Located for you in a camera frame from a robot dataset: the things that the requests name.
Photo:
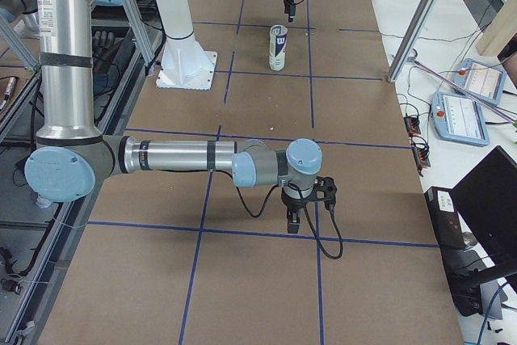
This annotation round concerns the white tennis ball can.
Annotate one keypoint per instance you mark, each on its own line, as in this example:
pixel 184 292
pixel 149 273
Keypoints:
pixel 277 49

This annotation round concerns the brown paper table cover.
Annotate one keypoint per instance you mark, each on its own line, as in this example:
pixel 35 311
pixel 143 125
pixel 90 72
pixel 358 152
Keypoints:
pixel 186 259

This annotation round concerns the lower orange black adapter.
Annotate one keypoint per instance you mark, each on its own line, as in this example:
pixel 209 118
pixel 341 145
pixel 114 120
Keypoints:
pixel 420 150

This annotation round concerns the orange black adapter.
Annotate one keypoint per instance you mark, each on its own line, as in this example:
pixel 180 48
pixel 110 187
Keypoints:
pixel 412 124
pixel 420 150

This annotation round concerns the upper orange black adapter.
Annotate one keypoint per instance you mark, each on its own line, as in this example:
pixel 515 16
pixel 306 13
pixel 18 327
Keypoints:
pixel 412 124

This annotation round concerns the black desktop computer box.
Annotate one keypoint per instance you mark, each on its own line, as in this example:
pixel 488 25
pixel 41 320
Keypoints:
pixel 446 221

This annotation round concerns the near teach pendant tablet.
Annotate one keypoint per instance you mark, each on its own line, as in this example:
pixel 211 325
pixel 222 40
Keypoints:
pixel 459 119

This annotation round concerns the teach pendant tablet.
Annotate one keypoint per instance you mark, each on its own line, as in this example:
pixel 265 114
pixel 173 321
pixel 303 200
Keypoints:
pixel 459 119
pixel 485 81

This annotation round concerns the black computer monitor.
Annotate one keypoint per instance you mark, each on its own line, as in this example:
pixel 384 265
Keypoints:
pixel 486 200

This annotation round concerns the far teach pendant tablet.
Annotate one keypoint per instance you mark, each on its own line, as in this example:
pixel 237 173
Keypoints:
pixel 485 81

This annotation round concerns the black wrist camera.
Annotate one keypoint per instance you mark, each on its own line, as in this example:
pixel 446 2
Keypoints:
pixel 326 191

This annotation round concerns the white camera stand pole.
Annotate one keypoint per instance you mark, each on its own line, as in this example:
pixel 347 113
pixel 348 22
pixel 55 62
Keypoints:
pixel 184 64

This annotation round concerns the aluminium frame post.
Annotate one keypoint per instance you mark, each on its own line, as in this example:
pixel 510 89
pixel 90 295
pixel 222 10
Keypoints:
pixel 410 38

